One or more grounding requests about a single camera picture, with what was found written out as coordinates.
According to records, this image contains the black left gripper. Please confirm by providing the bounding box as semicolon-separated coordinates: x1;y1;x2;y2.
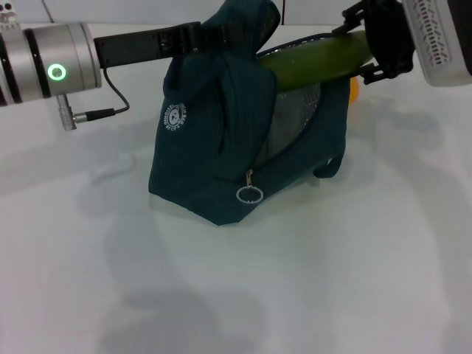
93;21;260;70

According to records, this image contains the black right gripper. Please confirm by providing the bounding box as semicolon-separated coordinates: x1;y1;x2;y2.
330;0;414;86

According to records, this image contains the orange yellow pear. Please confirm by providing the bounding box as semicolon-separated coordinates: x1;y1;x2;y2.
349;76;361;107

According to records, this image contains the green cucumber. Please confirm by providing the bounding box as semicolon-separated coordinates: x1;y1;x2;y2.
257;30;376;93

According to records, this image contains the dark teal insulated lunch bag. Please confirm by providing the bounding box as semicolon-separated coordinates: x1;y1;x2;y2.
147;0;352;227

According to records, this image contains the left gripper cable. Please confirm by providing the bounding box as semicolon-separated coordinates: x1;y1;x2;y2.
72;67;131;123

